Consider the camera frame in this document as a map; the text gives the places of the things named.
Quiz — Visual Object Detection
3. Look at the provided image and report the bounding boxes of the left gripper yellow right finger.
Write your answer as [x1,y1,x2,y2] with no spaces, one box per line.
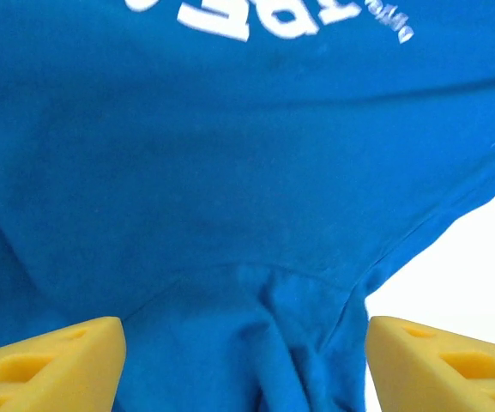
[365,316,495,412]

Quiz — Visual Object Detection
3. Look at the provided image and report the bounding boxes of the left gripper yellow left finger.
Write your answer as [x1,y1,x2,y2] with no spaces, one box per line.
[0,316,127,412]

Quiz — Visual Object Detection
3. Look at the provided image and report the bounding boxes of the blue printed t-shirt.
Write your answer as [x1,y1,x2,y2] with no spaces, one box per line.
[0,0,495,412]

